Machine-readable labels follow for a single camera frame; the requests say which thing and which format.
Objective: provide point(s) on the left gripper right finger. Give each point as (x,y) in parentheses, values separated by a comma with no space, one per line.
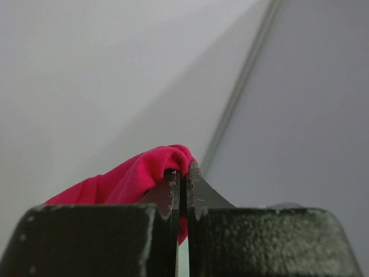
(278,241)

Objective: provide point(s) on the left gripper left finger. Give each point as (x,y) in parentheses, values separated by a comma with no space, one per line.
(140,239)

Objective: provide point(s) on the pink red t shirt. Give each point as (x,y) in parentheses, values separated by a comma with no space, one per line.
(128,182)

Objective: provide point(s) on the left aluminium corner post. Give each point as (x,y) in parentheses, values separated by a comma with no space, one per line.
(258,42)

